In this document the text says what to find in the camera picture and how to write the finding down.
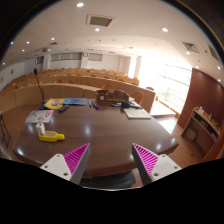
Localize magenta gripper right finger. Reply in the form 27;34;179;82
131;143;181;185

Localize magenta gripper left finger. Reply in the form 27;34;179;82
41;143;91;185

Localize yellow power strip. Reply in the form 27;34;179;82
38;131;65;142

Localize white notebook pad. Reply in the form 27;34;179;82
124;108;151;119

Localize white red booklet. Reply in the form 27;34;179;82
26;110;54;123

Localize black remote control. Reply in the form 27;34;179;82
58;105;69;112

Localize wooden side shelf cabinet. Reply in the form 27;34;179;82
182;107;220;154

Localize blue book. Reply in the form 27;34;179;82
63;98;88;106

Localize red blue pens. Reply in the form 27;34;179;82
89;101;100;110

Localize black small device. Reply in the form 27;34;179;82
121;102;130;109

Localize black gooseneck microphone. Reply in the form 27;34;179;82
34;68;47;110

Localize wooden desktop box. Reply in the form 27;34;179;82
96;89;129;103

